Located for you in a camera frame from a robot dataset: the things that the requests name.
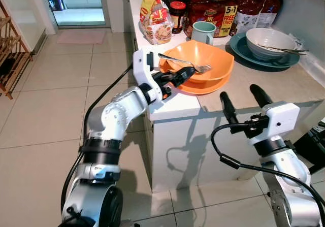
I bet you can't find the orange plate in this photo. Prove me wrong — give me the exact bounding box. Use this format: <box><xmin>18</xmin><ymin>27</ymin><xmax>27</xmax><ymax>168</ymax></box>
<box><xmin>162</xmin><ymin>59</ymin><xmax>234</xmax><ymax>95</ymax></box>

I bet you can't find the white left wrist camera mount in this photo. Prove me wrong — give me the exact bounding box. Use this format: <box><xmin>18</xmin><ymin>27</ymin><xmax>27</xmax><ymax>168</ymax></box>
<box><xmin>133</xmin><ymin>49</ymin><xmax>173</xmax><ymax>110</ymax></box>

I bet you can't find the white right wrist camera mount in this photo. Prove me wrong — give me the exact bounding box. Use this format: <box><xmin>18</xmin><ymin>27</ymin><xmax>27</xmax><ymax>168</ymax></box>
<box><xmin>261</xmin><ymin>102</ymin><xmax>301</xmax><ymax>142</ymax></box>

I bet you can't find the black chair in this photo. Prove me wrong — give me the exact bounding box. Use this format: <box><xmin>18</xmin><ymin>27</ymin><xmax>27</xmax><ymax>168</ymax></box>
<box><xmin>295</xmin><ymin>118</ymin><xmax>325</xmax><ymax>174</ymax></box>

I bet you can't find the red-lidded glass jar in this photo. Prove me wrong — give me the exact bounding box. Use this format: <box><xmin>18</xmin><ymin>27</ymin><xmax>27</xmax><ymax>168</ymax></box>
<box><xmin>170</xmin><ymin>1</ymin><xmax>186</xmax><ymax>35</ymax></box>

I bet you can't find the wooden rack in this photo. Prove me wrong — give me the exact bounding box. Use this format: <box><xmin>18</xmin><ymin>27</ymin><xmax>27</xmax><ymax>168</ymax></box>
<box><xmin>0</xmin><ymin>0</ymin><xmax>34</xmax><ymax>100</ymax></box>

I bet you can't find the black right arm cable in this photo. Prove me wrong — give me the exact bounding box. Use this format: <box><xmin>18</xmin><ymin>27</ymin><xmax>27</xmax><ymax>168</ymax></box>
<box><xmin>210</xmin><ymin>121</ymin><xmax>325</xmax><ymax>226</ymax></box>

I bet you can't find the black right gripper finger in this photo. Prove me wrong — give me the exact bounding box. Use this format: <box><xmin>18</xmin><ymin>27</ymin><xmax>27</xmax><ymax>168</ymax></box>
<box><xmin>250</xmin><ymin>84</ymin><xmax>273</xmax><ymax>108</ymax></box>
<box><xmin>220</xmin><ymin>92</ymin><xmax>239</xmax><ymax>127</ymax></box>

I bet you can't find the mint green mug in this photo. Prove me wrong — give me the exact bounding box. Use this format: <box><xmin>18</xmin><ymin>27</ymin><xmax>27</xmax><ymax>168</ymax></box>
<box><xmin>191</xmin><ymin>21</ymin><xmax>217</xmax><ymax>46</ymax></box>

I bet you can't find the red instant drink multipack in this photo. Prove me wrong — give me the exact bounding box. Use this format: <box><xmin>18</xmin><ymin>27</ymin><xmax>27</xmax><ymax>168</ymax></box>
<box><xmin>185</xmin><ymin>0</ymin><xmax>239</xmax><ymax>38</ymax></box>

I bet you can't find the silver fork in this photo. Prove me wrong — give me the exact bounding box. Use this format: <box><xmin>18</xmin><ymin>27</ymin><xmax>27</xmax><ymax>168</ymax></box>
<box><xmin>158</xmin><ymin>53</ymin><xmax>212</xmax><ymax>73</ymax></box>

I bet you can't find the glass door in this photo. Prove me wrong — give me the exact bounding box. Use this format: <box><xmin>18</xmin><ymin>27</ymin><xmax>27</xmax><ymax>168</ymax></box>
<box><xmin>42</xmin><ymin>0</ymin><xmax>110</xmax><ymax>28</ymax></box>

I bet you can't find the pink door mat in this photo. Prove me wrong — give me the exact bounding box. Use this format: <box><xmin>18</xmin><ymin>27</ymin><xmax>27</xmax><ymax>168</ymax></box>
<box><xmin>56</xmin><ymin>29</ymin><xmax>107</xmax><ymax>45</ymax></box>

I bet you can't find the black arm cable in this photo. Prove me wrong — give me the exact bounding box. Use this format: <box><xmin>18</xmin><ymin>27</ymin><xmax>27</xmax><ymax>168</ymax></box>
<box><xmin>210</xmin><ymin>121</ymin><xmax>325</xmax><ymax>226</ymax></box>
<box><xmin>60</xmin><ymin>64</ymin><xmax>135</xmax><ymax>217</ymax></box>

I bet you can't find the grey bowl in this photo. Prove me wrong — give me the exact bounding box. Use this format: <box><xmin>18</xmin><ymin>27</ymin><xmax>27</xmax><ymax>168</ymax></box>
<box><xmin>246</xmin><ymin>27</ymin><xmax>298</xmax><ymax>61</ymax></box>

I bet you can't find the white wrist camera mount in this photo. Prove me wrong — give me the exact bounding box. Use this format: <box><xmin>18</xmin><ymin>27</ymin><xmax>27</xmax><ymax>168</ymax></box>
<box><xmin>133</xmin><ymin>49</ymin><xmax>173</xmax><ymax>110</ymax></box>
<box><xmin>261</xmin><ymin>102</ymin><xmax>301</xmax><ymax>142</ymax></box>

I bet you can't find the silver cutlery piece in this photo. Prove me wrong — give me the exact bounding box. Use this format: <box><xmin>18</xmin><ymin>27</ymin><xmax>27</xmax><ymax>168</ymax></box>
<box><xmin>258</xmin><ymin>43</ymin><xmax>309</xmax><ymax>55</ymax></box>

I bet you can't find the yellow noodle packet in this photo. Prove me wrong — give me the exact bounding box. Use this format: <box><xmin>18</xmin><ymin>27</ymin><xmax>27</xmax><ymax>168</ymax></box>
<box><xmin>140</xmin><ymin>0</ymin><xmax>173</xmax><ymax>45</ymax></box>

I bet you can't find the white printed card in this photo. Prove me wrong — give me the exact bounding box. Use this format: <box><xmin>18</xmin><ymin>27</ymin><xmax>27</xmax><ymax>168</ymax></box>
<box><xmin>292</xmin><ymin>34</ymin><xmax>306</xmax><ymax>50</ymax></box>

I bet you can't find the dark red snack bag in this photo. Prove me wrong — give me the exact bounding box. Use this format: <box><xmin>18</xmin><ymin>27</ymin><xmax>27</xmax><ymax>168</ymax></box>
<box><xmin>259</xmin><ymin>0</ymin><xmax>283</xmax><ymax>28</ymax></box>
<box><xmin>233</xmin><ymin>0</ymin><xmax>267</xmax><ymax>35</ymax></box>

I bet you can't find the white kitchen counter cabinet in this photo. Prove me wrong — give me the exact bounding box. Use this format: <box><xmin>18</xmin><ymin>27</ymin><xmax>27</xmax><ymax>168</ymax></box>
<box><xmin>124</xmin><ymin>0</ymin><xmax>325</xmax><ymax>193</ymax></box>

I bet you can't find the orange bowl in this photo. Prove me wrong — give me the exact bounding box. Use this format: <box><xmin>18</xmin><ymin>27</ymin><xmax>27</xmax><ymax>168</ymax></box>
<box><xmin>159</xmin><ymin>40</ymin><xmax>235</xmax><ymax>83</ymax></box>

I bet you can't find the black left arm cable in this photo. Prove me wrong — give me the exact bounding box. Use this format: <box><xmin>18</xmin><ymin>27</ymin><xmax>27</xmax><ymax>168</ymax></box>
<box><xmin>60</xmin><ymin>64</ymin><xmax>135</xmax><ymax>217</ymax></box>

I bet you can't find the teal plate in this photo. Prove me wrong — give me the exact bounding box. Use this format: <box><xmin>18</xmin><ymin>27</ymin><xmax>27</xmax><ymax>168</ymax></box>
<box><xmin>230</xmin><ymin>31</ymin><xmax>301</xmax><ymax>68</ymax></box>

